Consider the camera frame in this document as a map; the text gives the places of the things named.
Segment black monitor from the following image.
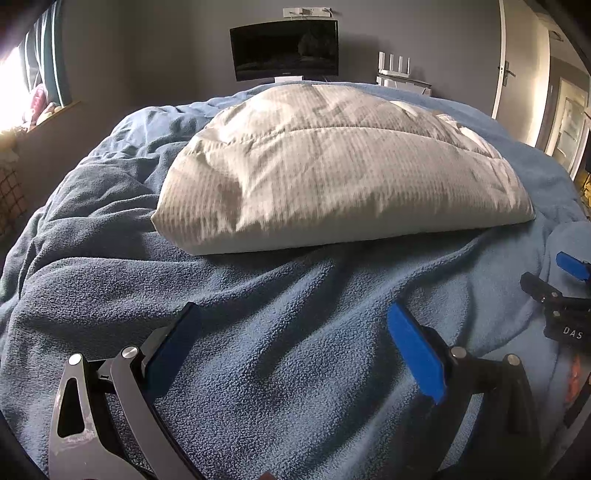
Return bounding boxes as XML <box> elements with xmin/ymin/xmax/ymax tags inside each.
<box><xmin>229</xmin><ymin>19</ymin><xmax>339</xmax><ymax>83</ymax></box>

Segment dark mesh basket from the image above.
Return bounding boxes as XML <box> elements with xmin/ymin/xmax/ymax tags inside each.
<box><xmin>0</xmin><ymin>165</ymin><xmax>29</xmax><ymax>237</ymax></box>

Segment white wall bracket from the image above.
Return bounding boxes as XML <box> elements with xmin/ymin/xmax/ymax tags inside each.
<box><xmin>283</xmin><ymin>6</ymin><xmax>334</xmax><ymax>18</ymax></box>

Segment white hallway door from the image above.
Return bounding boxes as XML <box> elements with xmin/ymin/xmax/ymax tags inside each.
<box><xmin>551</xmin><ymin>76</ymin><xmax>590</xmax><ymax>172</ymax></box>

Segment blue fleece blanket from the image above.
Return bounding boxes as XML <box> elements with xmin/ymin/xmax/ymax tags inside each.
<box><xmin>0</xmin><ymin>80</ymin><xmax>591</xmax><ymax>480</ymax></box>

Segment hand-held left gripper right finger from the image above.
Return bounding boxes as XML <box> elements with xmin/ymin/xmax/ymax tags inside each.
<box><xmin>387</xmin><ymin>302</ymin><xmax>543</xmax><ymax>480</ymax></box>

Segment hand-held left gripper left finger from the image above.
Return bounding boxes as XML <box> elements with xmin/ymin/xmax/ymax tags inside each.
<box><xmin>47</xmin><ymin>302</ymin><xmax>204</xmax><ymax>480</ymax></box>

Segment pink windowsill items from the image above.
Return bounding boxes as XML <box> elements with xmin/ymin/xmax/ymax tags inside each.
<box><xmin>27</xmin><ymin>85</ymin><xmax>60</xmax><ymax>126</ymax></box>

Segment cream hooded puffer jacket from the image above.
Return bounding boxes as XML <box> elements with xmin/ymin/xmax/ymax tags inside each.
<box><xmin>151</xmin><ymin>82</ymin><xmax>536</xmax><ymax>256</ymax></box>

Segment teal curtain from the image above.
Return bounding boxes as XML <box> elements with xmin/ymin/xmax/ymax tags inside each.
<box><xmin>21</xmin><ymin>0</ymin><xmax>75</xmax><ymax>108</ymax></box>

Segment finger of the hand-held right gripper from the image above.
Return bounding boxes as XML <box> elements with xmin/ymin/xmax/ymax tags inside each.
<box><xmin>555</xmin><ymin>251</ymin><xmax>591</xmax><ymax>282</ymax></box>
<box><xmin>520</xmin><ymin>272</ymin><xmax>591</xmax><ymax>315</ymax></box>

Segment white router with antennas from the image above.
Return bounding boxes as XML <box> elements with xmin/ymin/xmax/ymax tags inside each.
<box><xmin>375</xmin><ymin>52</ymin><xmax>433</xmax><ymax>96</ymax></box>

